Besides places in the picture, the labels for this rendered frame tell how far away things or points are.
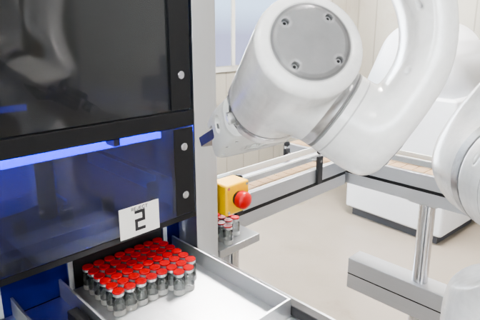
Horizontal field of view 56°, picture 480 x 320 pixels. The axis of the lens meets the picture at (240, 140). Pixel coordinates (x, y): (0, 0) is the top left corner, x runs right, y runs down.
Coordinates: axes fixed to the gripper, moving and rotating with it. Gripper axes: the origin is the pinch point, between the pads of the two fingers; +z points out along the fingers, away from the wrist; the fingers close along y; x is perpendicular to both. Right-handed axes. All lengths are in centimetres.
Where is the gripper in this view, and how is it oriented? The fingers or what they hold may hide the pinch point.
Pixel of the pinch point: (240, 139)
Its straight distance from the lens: 62.8
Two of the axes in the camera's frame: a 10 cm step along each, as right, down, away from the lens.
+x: -2.6, -9.5, 1.8
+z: -1.7, 2.3, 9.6
